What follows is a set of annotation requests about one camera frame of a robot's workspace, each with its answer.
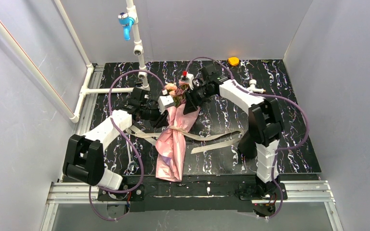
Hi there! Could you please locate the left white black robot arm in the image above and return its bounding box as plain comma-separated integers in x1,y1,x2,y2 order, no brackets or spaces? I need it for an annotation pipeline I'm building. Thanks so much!
63,88,175,193

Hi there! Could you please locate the white pvc pipe assembly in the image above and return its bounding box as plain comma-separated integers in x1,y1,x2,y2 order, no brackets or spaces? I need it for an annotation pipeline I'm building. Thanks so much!
0,0,149,123

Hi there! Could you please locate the pink bouquet wrapping paper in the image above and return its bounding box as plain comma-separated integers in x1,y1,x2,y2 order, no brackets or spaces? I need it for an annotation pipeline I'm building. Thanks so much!
155,104,200,182

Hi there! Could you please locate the cream ribbon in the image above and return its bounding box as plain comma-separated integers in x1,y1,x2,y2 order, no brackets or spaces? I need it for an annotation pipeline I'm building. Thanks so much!
126,126,245,154

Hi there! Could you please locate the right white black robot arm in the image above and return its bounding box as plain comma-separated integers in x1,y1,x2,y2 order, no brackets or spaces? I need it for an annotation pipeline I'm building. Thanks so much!
181,64,284,184

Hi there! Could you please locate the silver combination wrench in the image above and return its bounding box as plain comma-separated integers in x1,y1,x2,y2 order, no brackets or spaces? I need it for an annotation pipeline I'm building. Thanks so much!
126,141,138,174

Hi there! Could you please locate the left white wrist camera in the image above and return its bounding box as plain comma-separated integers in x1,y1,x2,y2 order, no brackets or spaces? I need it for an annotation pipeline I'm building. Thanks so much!
158,94,175,114

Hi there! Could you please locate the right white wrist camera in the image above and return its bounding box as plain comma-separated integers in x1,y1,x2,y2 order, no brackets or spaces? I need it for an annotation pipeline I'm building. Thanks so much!
180,71,194,90

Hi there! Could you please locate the pink rose flower bunch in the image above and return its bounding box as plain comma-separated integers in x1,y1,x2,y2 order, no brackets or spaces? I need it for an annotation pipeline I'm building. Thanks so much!
165,81,190,107

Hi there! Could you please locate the yellow tape measure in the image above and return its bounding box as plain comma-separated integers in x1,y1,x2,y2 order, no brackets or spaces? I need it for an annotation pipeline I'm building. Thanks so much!
227,57,240,67

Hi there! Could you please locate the black cylindrical vase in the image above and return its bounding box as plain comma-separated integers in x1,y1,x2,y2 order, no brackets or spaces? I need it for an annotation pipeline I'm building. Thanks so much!
237,132,257,159

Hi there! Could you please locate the aluminium frame rail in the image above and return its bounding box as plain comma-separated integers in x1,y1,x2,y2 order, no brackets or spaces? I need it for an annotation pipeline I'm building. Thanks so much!
41,180,343,231

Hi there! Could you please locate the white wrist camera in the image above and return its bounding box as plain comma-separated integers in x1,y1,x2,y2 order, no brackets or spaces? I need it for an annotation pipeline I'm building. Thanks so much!
158,94,175,114
180,71,194,90

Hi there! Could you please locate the white plastic faucet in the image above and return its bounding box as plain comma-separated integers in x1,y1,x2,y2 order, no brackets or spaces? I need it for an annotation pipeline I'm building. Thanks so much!
247,79,266,94

